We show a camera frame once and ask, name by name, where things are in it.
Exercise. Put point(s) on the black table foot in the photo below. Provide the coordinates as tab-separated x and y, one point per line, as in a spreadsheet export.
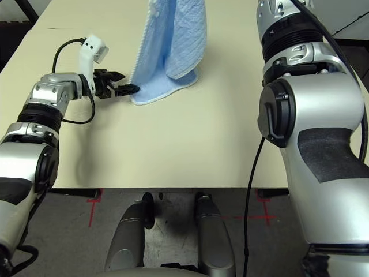
93	194

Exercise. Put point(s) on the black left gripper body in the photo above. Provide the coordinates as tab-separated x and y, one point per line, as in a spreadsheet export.
102	88

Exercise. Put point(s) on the light blue terry towel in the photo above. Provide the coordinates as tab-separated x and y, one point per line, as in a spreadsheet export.
184	34

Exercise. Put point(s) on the black metal frame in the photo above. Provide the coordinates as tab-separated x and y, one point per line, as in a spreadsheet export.
31	11

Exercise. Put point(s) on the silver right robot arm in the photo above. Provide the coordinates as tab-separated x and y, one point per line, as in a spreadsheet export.
317	101

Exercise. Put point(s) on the red floor tape mark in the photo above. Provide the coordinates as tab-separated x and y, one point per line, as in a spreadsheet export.
91	210
266	216

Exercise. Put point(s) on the black floor mat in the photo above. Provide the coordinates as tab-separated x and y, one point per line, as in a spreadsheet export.
360	52

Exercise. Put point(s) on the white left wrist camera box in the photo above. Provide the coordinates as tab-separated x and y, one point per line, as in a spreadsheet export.
92	46

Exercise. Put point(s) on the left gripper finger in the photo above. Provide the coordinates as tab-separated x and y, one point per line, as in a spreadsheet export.
114	76
127	89

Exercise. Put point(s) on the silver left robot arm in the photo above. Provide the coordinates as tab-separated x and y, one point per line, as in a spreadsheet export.
26	155

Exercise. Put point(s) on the black foam puzzle mat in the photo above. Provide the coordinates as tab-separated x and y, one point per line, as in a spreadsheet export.
11	43

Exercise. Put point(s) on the pale grey robot waist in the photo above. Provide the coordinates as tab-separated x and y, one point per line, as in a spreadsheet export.
150	273

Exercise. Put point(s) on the grey robot right leg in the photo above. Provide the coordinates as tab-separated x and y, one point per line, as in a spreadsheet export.
213	236

